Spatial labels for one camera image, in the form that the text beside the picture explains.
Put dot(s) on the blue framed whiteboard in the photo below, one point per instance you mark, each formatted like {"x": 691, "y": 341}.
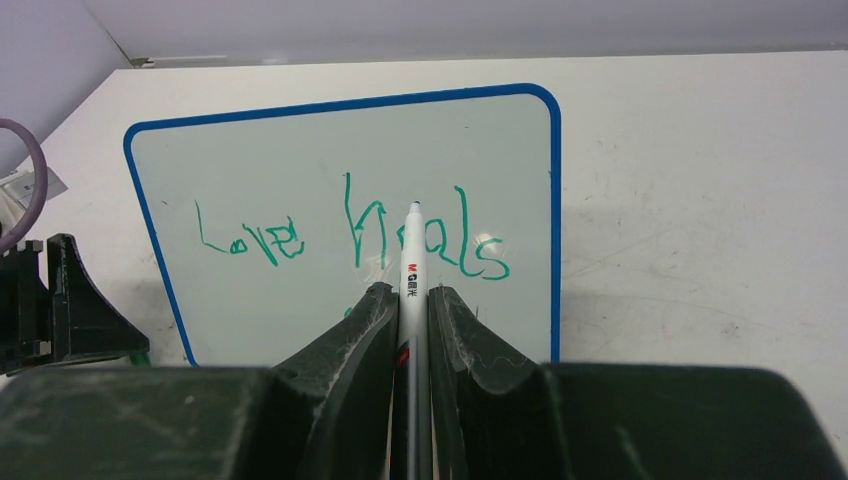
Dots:
{"x": 269, "y": 225}

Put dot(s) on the white green whiteboard marker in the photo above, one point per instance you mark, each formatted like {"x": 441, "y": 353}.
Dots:
{"x": 411, "y": 445}

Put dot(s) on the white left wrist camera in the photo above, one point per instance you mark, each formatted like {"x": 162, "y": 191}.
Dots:
{"x": 17, "y": 191}

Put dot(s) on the green marker cap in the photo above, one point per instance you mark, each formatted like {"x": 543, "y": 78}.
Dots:
{"x": 140, "y": 360}

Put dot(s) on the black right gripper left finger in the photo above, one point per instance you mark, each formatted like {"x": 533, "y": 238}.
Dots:
{"x": 320, "y": 414}

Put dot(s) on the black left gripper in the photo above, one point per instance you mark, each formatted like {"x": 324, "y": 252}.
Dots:
{"x": 53, "y": 314}

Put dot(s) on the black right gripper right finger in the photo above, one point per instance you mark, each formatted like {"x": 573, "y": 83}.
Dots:
{"x": 500, "y": 415}

